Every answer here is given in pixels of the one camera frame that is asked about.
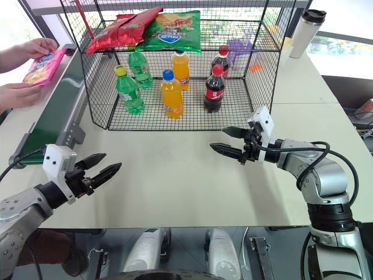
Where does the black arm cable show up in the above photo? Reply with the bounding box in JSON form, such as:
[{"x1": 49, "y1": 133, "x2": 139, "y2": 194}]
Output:
[
  {"x1": 258, "y1": 141, "x2": 360, "y2": 191},
  {"x1": 0, "y1": 147, "x2": 48, "y2": 182}
]

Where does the red brown trouser leg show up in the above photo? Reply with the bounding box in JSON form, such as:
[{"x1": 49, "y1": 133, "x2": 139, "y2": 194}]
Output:
[{"x1": 16, "y1": 228, "x2": 74, "y2": 267}]

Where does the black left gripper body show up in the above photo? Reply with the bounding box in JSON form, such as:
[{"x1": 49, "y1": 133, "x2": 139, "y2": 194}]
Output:
[{"x1": 64, "y1": 164, "x2": 96, "y2": 200}]

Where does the cola bottle red cap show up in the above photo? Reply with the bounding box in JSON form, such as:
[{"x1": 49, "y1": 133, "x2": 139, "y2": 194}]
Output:
[
  {"x1": 203, "y1": 64, "x2": 227, "y2": 114},
  {"x1": 210, "y1": 44, "x2": 231, "y2": 80}
]

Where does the green soda bottle yellow cap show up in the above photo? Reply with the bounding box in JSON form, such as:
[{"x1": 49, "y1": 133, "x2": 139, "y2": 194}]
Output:
[{"x1": 113, "y1": 65, "x2": 146, "y2": 115}]

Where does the silver robot leg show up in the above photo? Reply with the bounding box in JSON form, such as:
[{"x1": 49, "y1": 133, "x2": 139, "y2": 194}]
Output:
[
  {"x1": 205, "y1": 227, "x2": 243, "y2": 280},
  {"x1": 121, "y1": 227, "x2": 172, "y2": 274}
]

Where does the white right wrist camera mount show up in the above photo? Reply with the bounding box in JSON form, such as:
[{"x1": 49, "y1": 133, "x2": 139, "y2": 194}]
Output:
[{"x1": 247, "y1": 106, "x2": 276, "y2": 163}]

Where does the purple object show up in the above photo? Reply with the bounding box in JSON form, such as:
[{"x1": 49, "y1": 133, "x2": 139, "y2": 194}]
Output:
[{"x1": 226, "y1": 38, "x2": 258, "y2": 70}]

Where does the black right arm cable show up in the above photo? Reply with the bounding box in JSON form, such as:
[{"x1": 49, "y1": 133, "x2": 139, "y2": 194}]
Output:
[{"x1": 258, "y1": 141, "x2": 360, "y2": 191}]

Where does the red pole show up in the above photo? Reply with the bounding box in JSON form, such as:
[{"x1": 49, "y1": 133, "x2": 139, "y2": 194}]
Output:
[{"x1": 75, "y1": 0, "x2": 96, "y2": 40}]

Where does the person's right hand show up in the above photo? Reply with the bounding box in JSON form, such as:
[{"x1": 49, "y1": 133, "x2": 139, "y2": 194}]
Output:
[{"x1": 0, "y1": 82, "x2": 44, "y2": 114}]

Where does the black wire rack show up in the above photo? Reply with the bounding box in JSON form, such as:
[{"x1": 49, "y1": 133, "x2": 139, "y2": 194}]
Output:
[{"x1": 59, "y1": 0, "x2": 298, "y2": 131}]

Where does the green chip bag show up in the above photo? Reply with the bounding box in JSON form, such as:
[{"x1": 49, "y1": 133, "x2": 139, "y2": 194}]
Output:
[{"x1": 135, "y1": 9, "x2": 203, "y2": 55}]

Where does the person's left hand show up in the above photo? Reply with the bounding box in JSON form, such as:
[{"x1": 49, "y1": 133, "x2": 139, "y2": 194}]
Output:
[{"x1": 27, "y1": 37, "x2": 59, "y2": 60}]

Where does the silver robot right leg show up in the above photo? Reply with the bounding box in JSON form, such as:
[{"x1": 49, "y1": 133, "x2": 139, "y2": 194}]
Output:
[{"x1": 205, "y1": 227, "x2": 243, "y2": 280}]

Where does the pink snack bag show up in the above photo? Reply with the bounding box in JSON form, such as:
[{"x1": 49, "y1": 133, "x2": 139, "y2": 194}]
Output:
[{"x1": 22, "y1": 48, "x2": 68, "y2": 87}]

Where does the silver robot left leg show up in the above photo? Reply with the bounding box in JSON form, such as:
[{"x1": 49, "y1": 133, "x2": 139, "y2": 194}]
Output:
[{"x1": 121, "y1": 227, "x2": 172, "y2": 274}]

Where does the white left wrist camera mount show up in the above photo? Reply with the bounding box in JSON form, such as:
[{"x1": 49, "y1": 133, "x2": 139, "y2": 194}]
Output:
[{"x1": 42, "y1": 143, "x2": 79, "y2": 205}]

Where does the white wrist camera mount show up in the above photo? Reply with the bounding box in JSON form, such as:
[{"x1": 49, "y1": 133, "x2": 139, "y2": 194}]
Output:
[
  {"x1": 247, "y1": 106, "x2": 276, "y2": 163},
  {"x1": 42, "y1": 143, "x2": 79, "y2": 205}
]

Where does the orange soda bottle blue cap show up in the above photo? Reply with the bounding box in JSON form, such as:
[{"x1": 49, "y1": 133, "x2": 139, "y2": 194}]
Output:
[
  {"x1": 170, "y1": 50, "x2": 191, "y2": 92},
  {"x1": 160, "y1": 69, "x2": 185, "y2": 120}
]

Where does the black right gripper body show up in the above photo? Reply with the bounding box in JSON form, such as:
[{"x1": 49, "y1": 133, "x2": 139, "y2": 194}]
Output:
[{"x1": 238, "y1": 121, "x2": 265, "y2": 166}]

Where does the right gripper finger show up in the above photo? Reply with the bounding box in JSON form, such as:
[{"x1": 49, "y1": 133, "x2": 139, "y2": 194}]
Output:
[
  {"x1": 209, "y1": 142, "x2": 244, "y2": 160},
  {"x1": 221, "y1": 125, "x2": 248, "y2": 139}
]

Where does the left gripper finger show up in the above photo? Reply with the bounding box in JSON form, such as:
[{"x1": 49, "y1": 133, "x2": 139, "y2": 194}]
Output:
[
  {"x1": 76, "y1": 153, "x2": 107, "y2": 173},
  {"x1": 86, "y1": 162, "x2": 123, "y2": 191}
]

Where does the black metal bracket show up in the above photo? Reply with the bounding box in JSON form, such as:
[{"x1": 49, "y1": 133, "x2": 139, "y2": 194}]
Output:
[
  {"x1": 249, "y1": 236, "x2": 275, "y2": 280},
  {"x1": 86, "y1": 247, "x2": 109, "y2": 280}
]

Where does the black shoe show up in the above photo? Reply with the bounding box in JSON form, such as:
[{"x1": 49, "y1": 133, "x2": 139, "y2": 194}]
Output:
[{"x1": 62, "y1": 250, "x2": 89, "y2": 277}]

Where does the red chip bag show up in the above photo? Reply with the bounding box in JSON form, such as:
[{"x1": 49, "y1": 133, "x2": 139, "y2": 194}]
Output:
[{"x1": 85, "y1": 6, "x2": 164, "y2": 56}]

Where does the green conveyor belt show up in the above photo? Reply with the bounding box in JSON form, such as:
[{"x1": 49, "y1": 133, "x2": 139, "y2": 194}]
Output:
[{"x1": 8, "y1": 43, "x2": 88, "y2": 170}]

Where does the red grey device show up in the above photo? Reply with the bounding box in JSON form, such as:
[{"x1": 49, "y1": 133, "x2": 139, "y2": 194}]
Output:
[{"x1": 353, "y1": 98, "x2": 373, "y2": 121}]

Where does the white tumbler black lid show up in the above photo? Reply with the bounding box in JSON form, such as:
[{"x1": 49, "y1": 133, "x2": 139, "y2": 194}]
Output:
[{"x1": 288, "y1": 9, "x2": 328, "y2": 60}]

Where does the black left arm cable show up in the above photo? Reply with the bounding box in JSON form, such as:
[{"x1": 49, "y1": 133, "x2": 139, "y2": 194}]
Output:
[{"x1": 0, "y1": 147, "x2": 48, "y2": 182}]

